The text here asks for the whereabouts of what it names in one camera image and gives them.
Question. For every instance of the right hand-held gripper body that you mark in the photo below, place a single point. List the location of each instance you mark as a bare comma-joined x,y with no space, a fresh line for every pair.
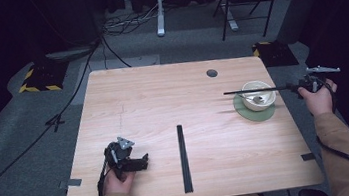
315,82

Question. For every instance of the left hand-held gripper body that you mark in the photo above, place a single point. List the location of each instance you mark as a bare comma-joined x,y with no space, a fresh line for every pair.
119,153

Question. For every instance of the white ceramic bowl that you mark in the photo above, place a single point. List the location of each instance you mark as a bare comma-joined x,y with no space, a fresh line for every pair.
264,104

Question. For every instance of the black chopstick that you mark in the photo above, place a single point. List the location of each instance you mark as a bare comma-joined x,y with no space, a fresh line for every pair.
188,170
255,90

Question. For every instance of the person's right hand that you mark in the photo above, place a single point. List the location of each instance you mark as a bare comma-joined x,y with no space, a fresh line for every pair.
319,102

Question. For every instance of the person's left hand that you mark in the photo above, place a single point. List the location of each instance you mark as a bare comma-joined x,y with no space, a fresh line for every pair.
117,185

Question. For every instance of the black yellow striped base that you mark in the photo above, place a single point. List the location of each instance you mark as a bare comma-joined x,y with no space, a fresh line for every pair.
276,53
44,78

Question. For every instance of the metal spoon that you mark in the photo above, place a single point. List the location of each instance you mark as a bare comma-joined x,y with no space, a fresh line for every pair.
256,99

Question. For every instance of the black tape strip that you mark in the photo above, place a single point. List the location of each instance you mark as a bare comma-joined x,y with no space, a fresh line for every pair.
183,157

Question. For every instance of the green round coaster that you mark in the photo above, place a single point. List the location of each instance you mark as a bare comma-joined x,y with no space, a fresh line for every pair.
255,116

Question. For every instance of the grey tape piece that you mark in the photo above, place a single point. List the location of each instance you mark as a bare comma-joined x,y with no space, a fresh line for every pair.
308,156
72,182

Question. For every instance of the grey table grommet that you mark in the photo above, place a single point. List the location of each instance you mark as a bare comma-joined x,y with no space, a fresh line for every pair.
212,73

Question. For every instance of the person's black shoe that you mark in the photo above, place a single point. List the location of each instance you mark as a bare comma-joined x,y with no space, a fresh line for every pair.
313,195

